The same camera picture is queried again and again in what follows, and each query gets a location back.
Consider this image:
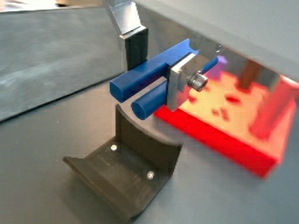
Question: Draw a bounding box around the red peg board fixture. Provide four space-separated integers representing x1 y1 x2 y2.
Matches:
154 72 297 179

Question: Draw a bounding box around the brown round peg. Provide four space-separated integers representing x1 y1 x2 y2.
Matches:
238 60 262 91

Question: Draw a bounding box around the blue square-circle object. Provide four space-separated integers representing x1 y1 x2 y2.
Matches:
109 38 221 121

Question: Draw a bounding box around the pink hexagonal peg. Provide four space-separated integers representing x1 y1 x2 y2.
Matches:
250 75 299 138

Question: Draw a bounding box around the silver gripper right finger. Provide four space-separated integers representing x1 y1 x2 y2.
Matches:
166 36 224 111

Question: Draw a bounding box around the purple square peg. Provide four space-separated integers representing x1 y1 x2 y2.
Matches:
209 56 229 80

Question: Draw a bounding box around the black curved cradle fixture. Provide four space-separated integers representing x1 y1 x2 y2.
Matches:
63 107 183 221

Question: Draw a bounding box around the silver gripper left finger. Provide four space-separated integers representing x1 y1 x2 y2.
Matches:
103 0 149 70

